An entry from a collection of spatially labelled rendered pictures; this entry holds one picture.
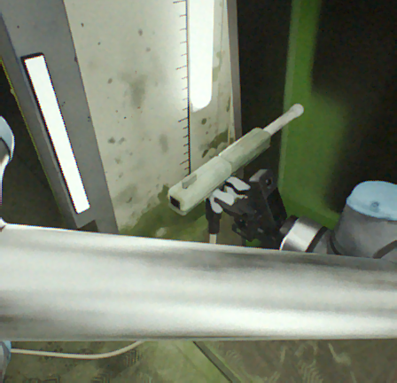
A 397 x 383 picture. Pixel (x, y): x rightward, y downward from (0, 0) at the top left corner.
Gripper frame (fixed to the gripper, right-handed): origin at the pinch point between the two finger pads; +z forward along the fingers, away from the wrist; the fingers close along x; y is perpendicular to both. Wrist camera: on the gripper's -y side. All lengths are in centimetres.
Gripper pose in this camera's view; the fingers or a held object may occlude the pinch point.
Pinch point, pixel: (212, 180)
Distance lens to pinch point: 69.8
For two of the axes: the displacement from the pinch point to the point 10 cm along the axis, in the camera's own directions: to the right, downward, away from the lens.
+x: 6.7, -5.3, 5.3
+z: -7.5, -4.5, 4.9
